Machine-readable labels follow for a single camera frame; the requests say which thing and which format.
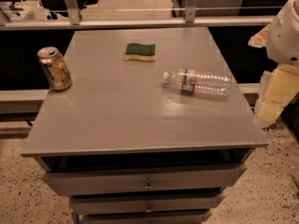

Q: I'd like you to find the top grey drawer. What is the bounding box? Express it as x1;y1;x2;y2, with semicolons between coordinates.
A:
43;163;247;196

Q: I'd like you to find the green and yellow sponge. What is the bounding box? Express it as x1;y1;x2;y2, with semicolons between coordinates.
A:
124;43;156;62

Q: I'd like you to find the metal frame rail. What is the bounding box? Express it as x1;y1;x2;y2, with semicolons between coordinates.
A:
0;16;274;31

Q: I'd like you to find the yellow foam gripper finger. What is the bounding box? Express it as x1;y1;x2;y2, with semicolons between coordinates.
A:
248;25;270;49
254;63;299;123

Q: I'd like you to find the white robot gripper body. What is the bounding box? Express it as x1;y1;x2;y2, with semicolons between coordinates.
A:
266;0;299;64

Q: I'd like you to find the grey drawer cabinet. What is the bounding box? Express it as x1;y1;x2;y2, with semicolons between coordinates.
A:
21;27;270;224

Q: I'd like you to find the clear plastic water bottle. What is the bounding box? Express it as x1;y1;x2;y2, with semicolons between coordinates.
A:
164;68;232;97

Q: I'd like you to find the bottom grey drawer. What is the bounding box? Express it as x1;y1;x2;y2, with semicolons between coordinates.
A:
87;210;211;224

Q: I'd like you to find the middle grey drawer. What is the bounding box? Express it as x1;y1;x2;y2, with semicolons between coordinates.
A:
70;192;224;215

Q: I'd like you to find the gold soda can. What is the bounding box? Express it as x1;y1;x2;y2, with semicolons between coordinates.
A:
37;47;72;91

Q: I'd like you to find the grey drawer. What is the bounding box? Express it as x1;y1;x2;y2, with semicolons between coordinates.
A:
70;192;224;215
87;210;211;224
43;163;247;196

